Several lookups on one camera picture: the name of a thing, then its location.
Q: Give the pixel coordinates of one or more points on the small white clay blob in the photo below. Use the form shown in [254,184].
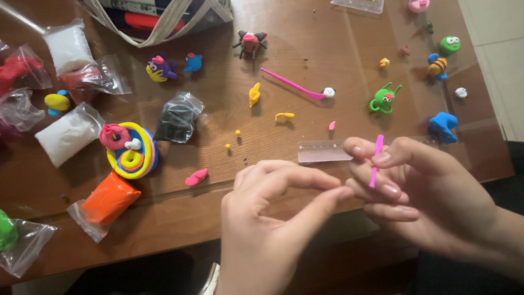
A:
[461,92]

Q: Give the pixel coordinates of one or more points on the green frog clay head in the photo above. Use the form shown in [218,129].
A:
[450,46]

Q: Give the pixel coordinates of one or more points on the bag of bright red clay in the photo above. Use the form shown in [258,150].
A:
[18,69]

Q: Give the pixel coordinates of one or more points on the small yellow clay figure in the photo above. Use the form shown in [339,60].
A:
[384,62]

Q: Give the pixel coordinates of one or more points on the bag of orange clay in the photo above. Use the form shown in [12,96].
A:
[108,198]

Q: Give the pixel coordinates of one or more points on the bag of dark red clay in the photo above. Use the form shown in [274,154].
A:
[86,80]

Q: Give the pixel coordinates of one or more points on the clear plastic ruler piece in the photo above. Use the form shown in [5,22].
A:
[358,5]

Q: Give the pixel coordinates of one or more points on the small dark green clay figure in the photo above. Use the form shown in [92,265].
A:
[429,27]

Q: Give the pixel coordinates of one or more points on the small bag of white clay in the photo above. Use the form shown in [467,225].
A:
[68,47]

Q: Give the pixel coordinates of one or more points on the green clay creature figure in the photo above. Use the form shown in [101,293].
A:
[384,100]

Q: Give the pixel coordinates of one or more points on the tiny pink clay piece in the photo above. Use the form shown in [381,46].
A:
[332,125]

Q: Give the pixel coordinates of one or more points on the long pink modelling tool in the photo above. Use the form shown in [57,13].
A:
[292,85]

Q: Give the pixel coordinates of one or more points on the person's left hand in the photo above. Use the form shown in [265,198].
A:
[254,229]

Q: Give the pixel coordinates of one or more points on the pink clay pig figure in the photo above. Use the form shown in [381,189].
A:
[419,5]

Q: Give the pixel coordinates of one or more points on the person's right hand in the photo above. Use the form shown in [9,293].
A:
[442,200]

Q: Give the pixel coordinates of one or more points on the white clay head with ears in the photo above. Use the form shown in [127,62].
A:
[328,92]

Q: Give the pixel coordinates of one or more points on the colourful swirl clay figure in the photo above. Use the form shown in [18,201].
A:
[131,159]

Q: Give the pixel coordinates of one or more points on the flat yellow clay piece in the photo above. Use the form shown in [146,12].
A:
[284,116]

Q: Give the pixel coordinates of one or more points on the purple bird clay figure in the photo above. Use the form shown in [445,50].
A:
[160,67]

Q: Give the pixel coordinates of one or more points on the brown spider clay figure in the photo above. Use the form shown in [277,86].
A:
[249,41]

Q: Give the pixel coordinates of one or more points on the bag of black clay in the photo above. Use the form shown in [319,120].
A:
[176,119]

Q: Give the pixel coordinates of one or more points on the bag of green clay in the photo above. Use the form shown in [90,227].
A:
[16,241]

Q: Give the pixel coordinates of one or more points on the yellow clay leaf piece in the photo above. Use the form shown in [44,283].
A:
[254,95]

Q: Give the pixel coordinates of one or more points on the blue clay animal figure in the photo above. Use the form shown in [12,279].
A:
[443,125]

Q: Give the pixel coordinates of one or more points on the striped bee clay figure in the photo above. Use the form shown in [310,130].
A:
[438,67]

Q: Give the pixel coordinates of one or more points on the small pink clay stick tool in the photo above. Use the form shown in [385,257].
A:
[379,143]

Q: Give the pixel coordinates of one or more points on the small blue clay figure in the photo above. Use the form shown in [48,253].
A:
[193,62]

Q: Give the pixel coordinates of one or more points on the large bag of white clay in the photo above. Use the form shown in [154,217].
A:
[67,135]

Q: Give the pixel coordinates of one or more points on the empty clear plastic bag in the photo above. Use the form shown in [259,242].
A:
[18,108]

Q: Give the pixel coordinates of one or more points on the yellow and blue clay figure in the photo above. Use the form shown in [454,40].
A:
[56,102]

